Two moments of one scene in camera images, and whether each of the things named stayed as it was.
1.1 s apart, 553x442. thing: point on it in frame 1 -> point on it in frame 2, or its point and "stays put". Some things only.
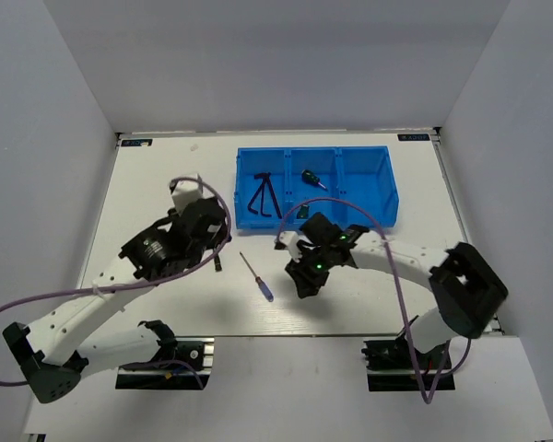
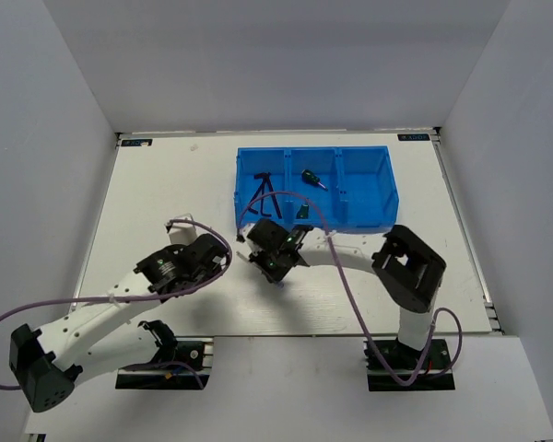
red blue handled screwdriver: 262,285 -> 279,284
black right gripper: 307,284 -> 275,274
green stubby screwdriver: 302,212 stays put
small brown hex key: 254,196 stays put
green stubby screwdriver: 311,178 stays put
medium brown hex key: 262,200 stays put
